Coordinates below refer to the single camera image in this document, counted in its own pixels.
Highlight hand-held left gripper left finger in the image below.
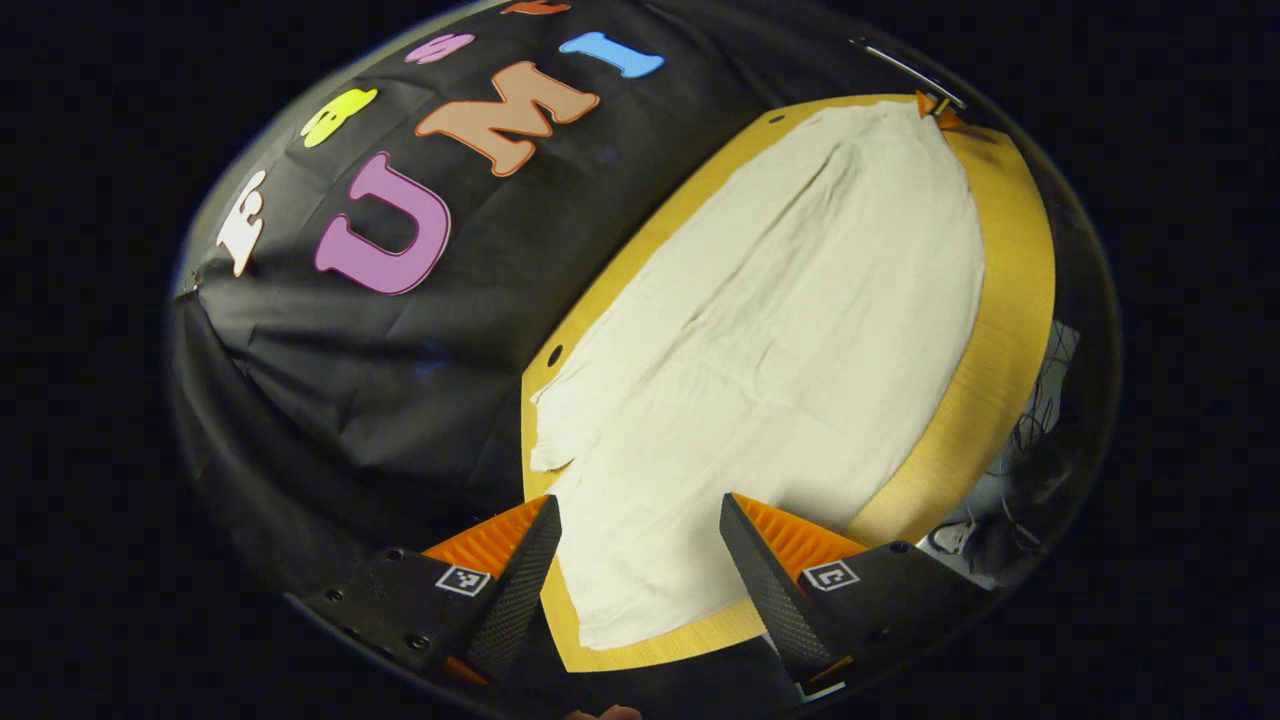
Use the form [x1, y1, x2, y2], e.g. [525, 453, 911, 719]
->
[298, 494, 563, 691]

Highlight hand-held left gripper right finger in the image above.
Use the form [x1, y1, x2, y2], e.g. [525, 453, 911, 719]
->
[718, 492, 998, 701]

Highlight cream white jeans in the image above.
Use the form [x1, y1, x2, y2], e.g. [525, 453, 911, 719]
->
[528, 100, 987, 651]

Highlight black backdrop cloth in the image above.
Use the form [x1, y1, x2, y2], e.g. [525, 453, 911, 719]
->
[168, 0, 1001, 713]

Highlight tangle of black cables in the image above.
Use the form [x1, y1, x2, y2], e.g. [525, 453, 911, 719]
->
[930, 320, 1083, 581]

